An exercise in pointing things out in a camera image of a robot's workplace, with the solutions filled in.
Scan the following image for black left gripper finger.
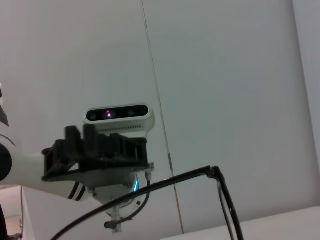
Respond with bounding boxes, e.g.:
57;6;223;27
83;124;101;154
64;126;85;153

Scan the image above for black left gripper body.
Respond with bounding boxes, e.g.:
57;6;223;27
41;132;148;183

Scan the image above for black glasses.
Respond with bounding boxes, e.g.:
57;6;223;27
49;164;245;240

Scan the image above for white black robot torso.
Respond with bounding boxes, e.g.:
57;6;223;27
0;81;10;127

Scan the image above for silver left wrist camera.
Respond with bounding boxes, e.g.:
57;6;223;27
83;102;156;138

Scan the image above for left arm connector cable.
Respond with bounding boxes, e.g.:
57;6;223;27
103;162;155;234

